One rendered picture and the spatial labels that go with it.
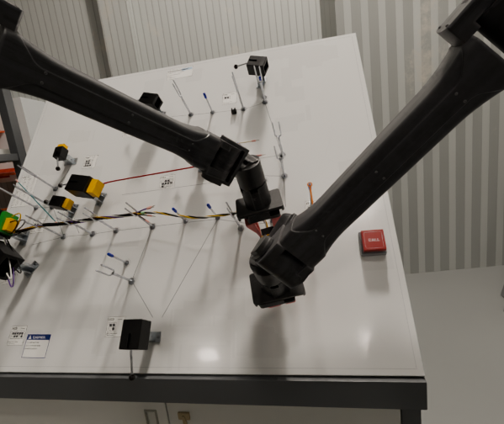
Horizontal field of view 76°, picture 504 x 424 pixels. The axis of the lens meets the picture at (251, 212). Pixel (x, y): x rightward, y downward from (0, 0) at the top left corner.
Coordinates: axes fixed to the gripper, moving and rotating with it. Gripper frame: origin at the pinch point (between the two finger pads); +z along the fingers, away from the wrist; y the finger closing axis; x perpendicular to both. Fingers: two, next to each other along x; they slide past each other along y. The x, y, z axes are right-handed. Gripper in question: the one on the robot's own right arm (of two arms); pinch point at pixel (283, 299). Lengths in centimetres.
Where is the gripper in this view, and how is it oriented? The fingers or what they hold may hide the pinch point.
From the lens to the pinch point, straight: 72.6
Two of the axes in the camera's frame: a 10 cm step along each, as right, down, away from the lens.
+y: -9.6, 2.5, 1.1
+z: 2.4, 5.6, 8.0
